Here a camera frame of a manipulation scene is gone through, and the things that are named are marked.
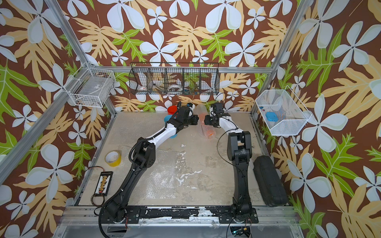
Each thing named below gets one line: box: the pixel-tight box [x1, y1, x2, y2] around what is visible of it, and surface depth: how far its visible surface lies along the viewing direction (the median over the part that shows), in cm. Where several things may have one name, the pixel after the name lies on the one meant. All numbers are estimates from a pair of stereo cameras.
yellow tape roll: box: [104, 150, 122, 168], surface depth 94 cm
